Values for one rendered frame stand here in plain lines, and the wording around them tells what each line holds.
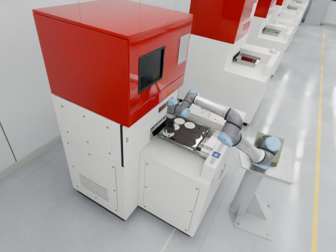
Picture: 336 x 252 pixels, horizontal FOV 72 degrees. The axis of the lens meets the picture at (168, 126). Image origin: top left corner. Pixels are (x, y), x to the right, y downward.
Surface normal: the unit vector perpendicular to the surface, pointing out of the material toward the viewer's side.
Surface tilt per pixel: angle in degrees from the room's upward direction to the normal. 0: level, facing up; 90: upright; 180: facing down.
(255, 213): 90
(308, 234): 0
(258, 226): 0
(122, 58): 90
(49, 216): 0
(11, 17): 90
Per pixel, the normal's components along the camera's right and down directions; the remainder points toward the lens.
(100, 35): -0.49, 0.48
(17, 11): 0.86, 0.36
